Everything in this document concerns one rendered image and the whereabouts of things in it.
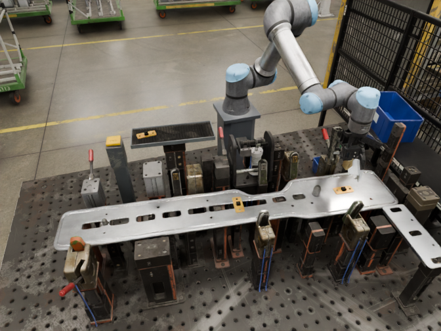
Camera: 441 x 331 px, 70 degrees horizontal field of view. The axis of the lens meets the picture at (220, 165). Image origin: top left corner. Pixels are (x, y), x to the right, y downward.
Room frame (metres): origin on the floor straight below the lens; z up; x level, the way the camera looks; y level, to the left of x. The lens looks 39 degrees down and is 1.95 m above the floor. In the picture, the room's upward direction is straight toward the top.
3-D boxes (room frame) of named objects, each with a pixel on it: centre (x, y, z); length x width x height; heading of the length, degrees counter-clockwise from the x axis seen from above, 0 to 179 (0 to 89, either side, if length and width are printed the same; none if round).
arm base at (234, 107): (1.52, -0.09, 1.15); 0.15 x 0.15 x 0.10
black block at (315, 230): (0.78, -0.37, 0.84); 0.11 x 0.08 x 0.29; 10
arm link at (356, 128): (0.98, -0.51, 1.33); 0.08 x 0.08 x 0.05
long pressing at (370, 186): (0.89, -0.05, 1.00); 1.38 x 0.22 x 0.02; 100
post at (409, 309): (0.64, -0.75, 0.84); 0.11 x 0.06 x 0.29; 10
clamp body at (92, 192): (0.96, 0.54, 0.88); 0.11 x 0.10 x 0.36; 10
